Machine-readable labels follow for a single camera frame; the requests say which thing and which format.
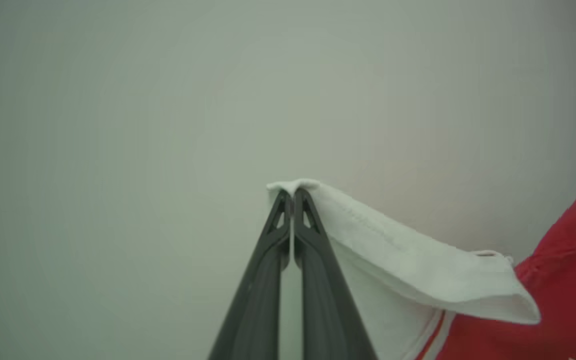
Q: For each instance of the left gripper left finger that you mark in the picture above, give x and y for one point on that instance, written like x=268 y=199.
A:
x=258 y=300

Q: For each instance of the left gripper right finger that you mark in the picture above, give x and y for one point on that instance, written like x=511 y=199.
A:
x=325 y=310

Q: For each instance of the red white shirt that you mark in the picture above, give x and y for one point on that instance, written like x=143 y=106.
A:
x=418 y=270

